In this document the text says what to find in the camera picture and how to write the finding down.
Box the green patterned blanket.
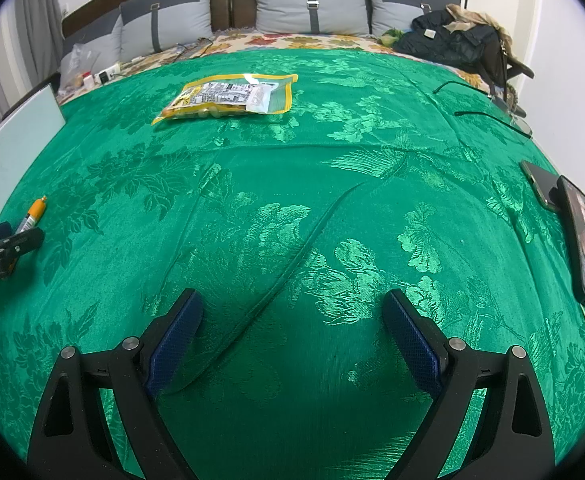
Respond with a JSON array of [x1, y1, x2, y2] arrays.
[[0, 45, 585, 480]]

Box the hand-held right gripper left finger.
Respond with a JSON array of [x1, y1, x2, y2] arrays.
[[26, 287, 204, 480]]

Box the floral bed sheet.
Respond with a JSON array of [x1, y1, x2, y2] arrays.
[[57, 30, 519, 111]]

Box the beige coat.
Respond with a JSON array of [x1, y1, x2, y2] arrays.
[[445, 4, 514, 52]]

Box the dark smartphone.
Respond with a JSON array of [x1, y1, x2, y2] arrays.
[[520, 160, 569, 211]]

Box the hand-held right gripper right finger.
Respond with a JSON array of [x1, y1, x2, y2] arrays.
[[383, 288, 556, 480]]

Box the black cable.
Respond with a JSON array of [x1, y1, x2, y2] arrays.
[[455, 110, 534, 140], [432, 80, 489, 96]]

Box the clear plastic bag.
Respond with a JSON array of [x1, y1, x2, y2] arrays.
[[60, 42, 98, 94]]

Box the white storage box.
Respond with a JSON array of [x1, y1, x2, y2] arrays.
[[0, 85, 67, 234]]

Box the white power strip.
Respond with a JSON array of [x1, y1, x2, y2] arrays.
[[95, 62, 124, 84]]

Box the tangled dark cables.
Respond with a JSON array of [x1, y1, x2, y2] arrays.
[[172, 37, 216, 59]]

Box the grey two-tone pillow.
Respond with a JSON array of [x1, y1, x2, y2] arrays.
[[365, 0, 461, 36], [60, 14, 124, 74], [120, 0, 216, 56], [247, 0, 369, 36]]

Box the dark brown chair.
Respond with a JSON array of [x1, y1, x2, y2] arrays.
[[487, 35, 536, 107]]

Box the large yellow-edged clear packet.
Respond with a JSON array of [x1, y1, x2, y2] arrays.
[[151, 74, 300, 126]]

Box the grey curtain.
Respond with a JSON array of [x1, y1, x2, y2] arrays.
[[0, 0, 66, 147]]

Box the orange sausage stick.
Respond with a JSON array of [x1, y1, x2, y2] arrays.
[[15, 196, 48, 235]]

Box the black jacket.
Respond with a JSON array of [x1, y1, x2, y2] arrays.
[[393, 12, 501, 69]]

